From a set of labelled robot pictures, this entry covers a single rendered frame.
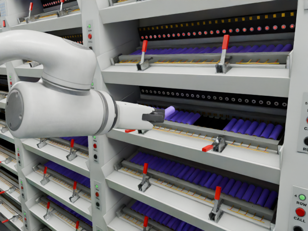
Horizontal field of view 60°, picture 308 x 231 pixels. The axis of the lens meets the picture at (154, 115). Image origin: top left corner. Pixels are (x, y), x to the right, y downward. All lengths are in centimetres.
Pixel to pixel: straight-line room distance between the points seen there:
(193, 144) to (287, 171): 25
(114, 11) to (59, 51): 53
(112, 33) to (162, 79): 31
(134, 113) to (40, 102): 18
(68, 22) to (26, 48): 73
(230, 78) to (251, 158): 20
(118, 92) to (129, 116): 52
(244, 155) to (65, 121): 44
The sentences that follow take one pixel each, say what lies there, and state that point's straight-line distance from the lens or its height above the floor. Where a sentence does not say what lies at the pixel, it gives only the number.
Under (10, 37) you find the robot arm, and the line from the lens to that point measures 42.
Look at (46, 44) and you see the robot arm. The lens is 41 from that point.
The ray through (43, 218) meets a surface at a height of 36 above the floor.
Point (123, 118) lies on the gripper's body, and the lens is 49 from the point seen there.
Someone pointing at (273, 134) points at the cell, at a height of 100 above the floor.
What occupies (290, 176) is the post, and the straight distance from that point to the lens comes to 66.
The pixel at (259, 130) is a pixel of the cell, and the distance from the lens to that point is 75.
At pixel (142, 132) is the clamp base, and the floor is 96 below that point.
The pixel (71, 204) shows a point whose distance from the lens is 132.
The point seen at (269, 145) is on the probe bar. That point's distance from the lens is 70.
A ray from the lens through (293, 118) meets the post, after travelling 62.
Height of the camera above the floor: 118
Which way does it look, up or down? 12 degrees down
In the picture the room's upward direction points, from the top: straight up
